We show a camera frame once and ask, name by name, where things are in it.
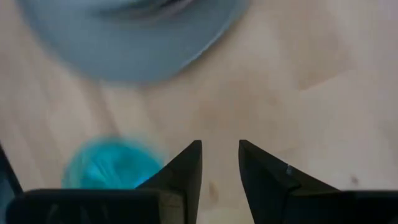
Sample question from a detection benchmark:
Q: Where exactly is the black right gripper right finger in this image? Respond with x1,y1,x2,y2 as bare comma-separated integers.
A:
238,139,398,224

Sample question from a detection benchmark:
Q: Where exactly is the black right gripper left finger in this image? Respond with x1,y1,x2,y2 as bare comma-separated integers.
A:
6,139,203,224

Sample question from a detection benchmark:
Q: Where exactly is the large grey plastic plate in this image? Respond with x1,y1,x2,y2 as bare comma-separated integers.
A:
18,0,249,83

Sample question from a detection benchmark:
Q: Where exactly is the cyan translucent plastic plate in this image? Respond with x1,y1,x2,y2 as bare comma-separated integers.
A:
62,135,165,190

